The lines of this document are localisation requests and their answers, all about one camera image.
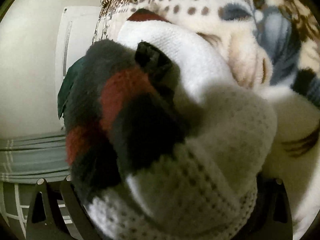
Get striped grey curtain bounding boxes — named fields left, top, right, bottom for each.
left=0, top=133, right=75, bottom=240

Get white cabinet door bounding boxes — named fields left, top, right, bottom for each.
left=55, top=6, right=102, bottom=81

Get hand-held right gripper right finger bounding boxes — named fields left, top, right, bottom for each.
left=237, top=175, right=293, bottom=240

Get black white lettered sweater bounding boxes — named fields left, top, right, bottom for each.
left=64, top=8, right=234, bottom=205

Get dark green padded jacket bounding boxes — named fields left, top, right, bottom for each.
left=57, top=55, right=84, bottom=120

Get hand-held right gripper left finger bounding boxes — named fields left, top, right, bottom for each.
left=26, top=42, right=175, bottom=240

